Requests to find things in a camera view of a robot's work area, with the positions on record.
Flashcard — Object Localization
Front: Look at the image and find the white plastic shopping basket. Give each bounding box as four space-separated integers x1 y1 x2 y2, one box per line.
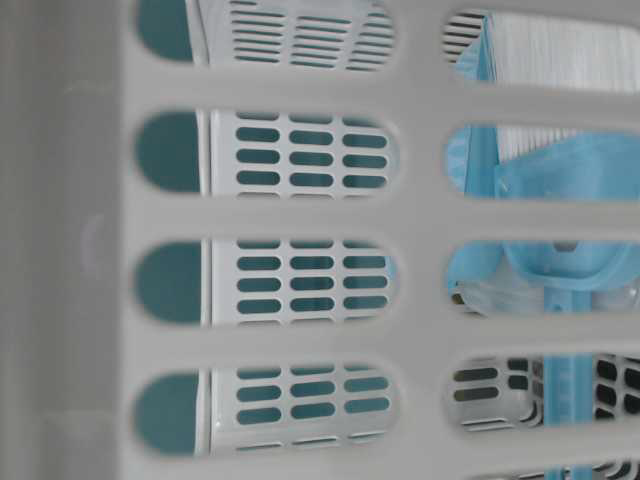
1 1 639 479

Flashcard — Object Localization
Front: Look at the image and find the clear plastic packaging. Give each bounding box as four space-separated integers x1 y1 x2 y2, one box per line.
458 279 639 316

